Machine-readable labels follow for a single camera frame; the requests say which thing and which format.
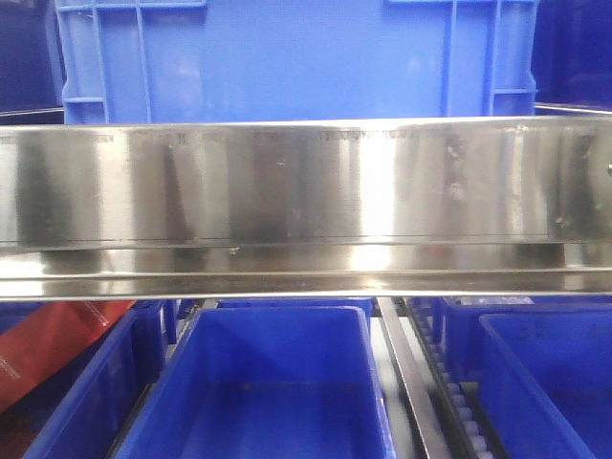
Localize upper right dark blue crate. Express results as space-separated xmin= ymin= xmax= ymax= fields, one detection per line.
xmin=532 ymin=0 xmax=611 ymax=111

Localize empty blue centre bin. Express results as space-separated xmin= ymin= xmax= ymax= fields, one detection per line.
xmin=117 ymin=306 xmax=396 ymax=458

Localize upper shelf dark blue crate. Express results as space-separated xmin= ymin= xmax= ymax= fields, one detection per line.
xmin=1 ymin=1 xmax=65 ymax=112

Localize blue bin right front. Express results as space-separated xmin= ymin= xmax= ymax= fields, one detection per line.
xmin=478 ymin=311 xmax=611 ymax=458

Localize red foil package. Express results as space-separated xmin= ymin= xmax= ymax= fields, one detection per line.
xmin=1 ymin=300 xmax=135 ymax=411

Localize stainless steel shelf rail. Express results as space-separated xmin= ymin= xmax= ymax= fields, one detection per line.
xmin=1 ymin=116 xmax=611 ymax=300

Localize blue bin right rear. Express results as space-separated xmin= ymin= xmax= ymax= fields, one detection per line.
xmin=434 ymin=295 xmax=611 ymax=383

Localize steel roller divider rail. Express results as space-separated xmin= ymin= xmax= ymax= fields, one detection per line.
xmin=378 ymin=297 xmax=451 ymax=458

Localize blue bin rear centre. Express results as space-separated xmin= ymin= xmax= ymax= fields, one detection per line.
xmin=217 ymin=296 xmax=375 ymax=317

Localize blue bin with red package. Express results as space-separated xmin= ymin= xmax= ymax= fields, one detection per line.
xmin=1 ymin=300 xmax=168 ymax=458

